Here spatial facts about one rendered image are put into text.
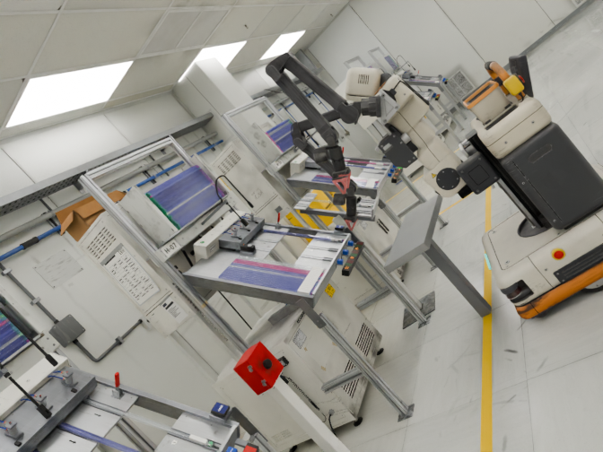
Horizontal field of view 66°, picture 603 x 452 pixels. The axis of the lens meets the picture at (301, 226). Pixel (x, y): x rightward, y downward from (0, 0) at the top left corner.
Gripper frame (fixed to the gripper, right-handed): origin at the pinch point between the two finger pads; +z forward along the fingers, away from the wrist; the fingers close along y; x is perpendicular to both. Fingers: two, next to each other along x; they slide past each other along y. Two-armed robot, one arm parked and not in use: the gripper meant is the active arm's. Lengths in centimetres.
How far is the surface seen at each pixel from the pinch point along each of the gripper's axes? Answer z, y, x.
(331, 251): 8.8, 12.9, -7.7
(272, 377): 21, 100, -7
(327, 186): 10, -84, -41
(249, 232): 2, 16, -56
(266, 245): 8.5, 16.7, -45.2
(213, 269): 8, 50, -61
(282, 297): 10, 60, -18
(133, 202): -25, 50, -104
